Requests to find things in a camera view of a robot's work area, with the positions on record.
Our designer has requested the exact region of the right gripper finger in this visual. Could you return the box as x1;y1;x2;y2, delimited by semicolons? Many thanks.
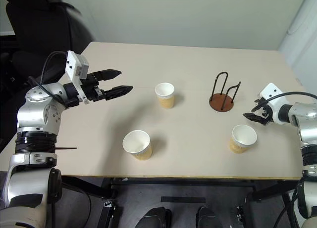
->
251;99;264;113
242;112;264;125

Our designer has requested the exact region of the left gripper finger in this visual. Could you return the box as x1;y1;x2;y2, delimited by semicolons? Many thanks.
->
104;85;134;101
92;69;122;83

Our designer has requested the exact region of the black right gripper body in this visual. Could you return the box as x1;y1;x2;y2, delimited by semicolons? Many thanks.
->
255;98;273;126

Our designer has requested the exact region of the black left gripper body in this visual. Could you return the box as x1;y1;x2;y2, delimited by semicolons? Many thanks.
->
80;73;107;102

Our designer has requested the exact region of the black office chair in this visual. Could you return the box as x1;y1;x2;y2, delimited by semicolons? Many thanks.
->
0;0;97;95

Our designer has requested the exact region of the black floor tape strip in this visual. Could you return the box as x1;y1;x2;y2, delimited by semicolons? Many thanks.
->
160;196;206;203

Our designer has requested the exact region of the dark rounded shape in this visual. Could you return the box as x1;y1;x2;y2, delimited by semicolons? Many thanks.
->
195;206;225;228
135;206;173;228

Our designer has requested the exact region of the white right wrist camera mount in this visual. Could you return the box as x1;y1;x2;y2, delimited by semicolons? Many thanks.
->
257;83;285;125

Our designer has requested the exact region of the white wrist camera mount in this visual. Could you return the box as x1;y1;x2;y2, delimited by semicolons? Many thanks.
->
257;83;285;125
64;50;89;105

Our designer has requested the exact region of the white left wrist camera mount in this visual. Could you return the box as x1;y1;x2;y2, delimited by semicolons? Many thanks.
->
64;50;89;105

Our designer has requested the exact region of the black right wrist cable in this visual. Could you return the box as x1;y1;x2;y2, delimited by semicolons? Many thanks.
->
260;91;317;110

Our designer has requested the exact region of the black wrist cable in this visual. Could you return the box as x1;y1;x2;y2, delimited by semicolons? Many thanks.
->
27;51;69;107
260;91;317;110

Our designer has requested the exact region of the cup holder with wooden base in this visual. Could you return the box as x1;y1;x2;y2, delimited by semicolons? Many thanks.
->
209;71;242;113

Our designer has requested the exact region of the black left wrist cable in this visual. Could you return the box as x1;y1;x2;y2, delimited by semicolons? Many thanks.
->
27;51;69;107

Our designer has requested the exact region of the black right elbow cable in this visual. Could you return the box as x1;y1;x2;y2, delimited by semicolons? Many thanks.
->
272;176;307;228

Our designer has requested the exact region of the black elbow cable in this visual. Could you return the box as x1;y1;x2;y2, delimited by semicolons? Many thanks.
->
272;176;307;228
61;184;93;228

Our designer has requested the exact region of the black metal table frame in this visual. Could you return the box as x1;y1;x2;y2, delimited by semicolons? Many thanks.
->
60;175;304;228

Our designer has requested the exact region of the black left elbow cable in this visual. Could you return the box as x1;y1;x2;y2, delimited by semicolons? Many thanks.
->
61;184;93;228

